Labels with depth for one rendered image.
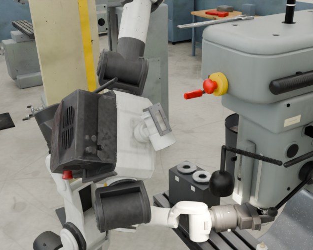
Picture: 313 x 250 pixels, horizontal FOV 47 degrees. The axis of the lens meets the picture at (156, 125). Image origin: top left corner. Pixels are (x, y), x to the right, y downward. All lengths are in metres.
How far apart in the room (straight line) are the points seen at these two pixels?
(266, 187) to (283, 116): 0.27
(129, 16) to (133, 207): 0.59
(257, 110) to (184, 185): 0.73
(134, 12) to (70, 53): 1.43
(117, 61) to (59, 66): 1.48
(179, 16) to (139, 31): 7.26
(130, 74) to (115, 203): 0.40
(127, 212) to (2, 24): 9.05
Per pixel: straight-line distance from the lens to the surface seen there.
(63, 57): 2.58
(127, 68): 1.14
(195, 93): 1.04
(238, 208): 1.32
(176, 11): 8.38
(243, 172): 1.14
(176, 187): 1.70
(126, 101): 1.09
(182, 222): 1.69
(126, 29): 1.18
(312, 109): 1.06
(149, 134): 1.03
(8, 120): 5.25
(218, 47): 0.95
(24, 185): 3.83
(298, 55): 0.92
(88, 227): 1.53
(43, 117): 1.39
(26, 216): 3.43
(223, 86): 0.93
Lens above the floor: 2.09
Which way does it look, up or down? 27 degrees down
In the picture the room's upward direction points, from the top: 2 degrees counter-clockwise
